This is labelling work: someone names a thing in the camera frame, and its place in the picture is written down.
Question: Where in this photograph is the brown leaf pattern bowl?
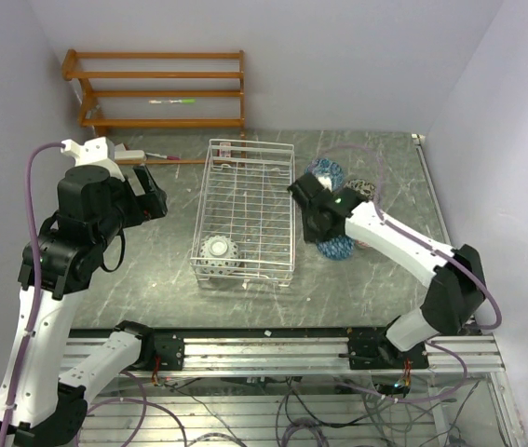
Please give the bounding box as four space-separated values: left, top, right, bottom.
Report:
345 179 376 202

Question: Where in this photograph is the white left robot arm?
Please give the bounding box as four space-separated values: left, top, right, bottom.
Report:
0 165 168 446

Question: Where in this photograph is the aluminium rail frame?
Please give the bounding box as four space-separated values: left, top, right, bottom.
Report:
7 132 528 447

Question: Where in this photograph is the pink marker pen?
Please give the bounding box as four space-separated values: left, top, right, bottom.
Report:
145 152 181 162

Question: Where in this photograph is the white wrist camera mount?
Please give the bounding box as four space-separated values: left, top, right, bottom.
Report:
61 137 125 182
316 175 333 191

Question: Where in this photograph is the white bowl with dot pattern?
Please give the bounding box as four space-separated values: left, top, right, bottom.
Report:
197 236 241 276

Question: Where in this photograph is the wooden shelf rack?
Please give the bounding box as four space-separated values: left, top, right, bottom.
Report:
61 48 247 140

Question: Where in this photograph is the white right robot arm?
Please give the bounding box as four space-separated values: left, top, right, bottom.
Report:
288 173 487 369

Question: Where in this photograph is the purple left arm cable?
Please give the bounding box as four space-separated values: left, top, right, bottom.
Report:
0 142 67 447

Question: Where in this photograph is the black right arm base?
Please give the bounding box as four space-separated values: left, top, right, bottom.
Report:
339 327 429 370

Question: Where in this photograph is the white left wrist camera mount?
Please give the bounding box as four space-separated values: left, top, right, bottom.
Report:
61 137 125 182

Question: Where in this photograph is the white wire dish rack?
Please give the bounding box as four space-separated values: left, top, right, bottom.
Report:
190 139 296 287

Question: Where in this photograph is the white eraser block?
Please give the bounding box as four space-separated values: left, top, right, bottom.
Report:
115 144 147 163

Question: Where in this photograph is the green marker pen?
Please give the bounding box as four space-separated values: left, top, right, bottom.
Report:
148 98 196 105

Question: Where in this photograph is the blue floral pattern bowl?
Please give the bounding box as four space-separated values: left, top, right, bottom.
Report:
305 158 345 191

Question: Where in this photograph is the red diamond pattern bowl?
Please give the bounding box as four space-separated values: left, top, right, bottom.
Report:
355 239 370 249

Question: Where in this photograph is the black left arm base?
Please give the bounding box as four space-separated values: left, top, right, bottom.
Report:
148 331 185 372

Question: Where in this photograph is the blue triangle pattern bowl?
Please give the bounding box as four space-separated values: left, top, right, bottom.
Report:
316 236 355 261

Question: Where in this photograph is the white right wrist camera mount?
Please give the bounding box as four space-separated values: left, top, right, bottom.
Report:
316 175 333 191

